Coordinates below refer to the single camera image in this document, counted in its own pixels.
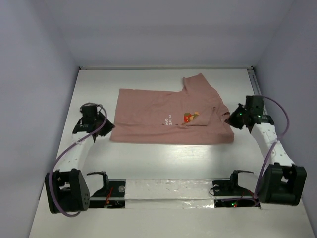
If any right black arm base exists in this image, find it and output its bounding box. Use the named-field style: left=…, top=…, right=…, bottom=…
left=209, top=170, right=261, bottom=208

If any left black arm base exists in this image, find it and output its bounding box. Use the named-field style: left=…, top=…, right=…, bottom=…
left=89, top=180, right=126, bottom=209

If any pink printed t-shirt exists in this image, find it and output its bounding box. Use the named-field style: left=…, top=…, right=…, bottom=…
left=110, top=73, right=234, bottom=145

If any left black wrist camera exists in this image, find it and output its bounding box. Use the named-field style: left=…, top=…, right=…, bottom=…
left=80, top=104, right=98, bottom=124

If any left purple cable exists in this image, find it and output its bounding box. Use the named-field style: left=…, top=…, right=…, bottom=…
left=48, top=103, right=107, bottom=218

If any aluminium rail right edge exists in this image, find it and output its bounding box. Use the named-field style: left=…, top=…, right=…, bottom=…
left=247, top=66, right=269, bottom=117

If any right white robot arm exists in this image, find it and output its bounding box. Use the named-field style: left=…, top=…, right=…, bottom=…
left=225, top=104, right=307, bottom=206

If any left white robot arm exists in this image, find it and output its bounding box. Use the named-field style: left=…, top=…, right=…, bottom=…
left=45, top=112, right=114, bottom=217

